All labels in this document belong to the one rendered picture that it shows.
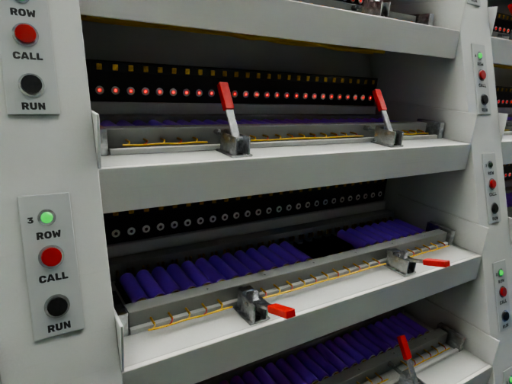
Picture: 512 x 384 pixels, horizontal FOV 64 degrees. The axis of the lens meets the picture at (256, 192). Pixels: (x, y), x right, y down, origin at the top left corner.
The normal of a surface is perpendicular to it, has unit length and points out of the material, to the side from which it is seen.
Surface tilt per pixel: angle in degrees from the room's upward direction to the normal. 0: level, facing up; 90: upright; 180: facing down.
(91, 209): 90
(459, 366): 19
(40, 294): 90
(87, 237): 90
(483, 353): 90
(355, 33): 109
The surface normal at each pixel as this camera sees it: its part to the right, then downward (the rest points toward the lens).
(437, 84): -0.84, 0.10
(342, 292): 0.07, -0.95
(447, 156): 0.53, 0.29
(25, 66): 0.53, -0.04
